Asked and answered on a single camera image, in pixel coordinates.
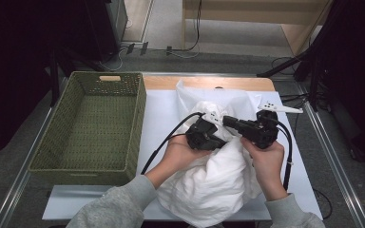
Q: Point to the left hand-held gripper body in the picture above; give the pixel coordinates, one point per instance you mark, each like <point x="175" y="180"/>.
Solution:
<point x="202" y="139"/>

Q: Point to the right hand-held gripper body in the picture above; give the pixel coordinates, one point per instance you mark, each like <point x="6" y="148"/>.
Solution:
<point x="259" y="133"/>

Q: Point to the white mesh laundry bag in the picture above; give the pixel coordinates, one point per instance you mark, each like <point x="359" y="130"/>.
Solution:
<point x="234" y="98"/>

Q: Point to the white garment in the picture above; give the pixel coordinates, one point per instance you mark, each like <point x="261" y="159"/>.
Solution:
<point x="209" y="190"/>

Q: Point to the green woven basket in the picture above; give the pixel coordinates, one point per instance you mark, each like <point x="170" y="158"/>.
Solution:
<point x="101" y="133"/>

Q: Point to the person's left hand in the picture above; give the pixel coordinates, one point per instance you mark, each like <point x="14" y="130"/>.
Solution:
<point x="180" y="155"/>

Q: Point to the person's right hand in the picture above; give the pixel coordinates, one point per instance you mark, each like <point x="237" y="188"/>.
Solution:
<point x="267" y="161"/>

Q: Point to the black metal stand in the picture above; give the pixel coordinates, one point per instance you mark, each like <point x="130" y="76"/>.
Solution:
<point x="282" y="66"/>

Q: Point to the light wooden desk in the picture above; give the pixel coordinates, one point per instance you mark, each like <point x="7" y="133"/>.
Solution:
<point x="250" y="15"/>

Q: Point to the dark curtain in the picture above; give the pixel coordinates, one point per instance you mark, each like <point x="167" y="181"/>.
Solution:
<point x="355" y="63"/>
<point x="12" y="63"/>

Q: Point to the black cabinet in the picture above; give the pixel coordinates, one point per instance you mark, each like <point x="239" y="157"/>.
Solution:
<point x="104" y="28"/>

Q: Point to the metal frame rail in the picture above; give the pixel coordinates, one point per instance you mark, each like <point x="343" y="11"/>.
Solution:
<point x="22" y="180"/>
<point x="336" y="164"/>

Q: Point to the black metal post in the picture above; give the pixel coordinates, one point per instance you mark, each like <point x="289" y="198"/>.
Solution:
<point x="54" y="85"/>

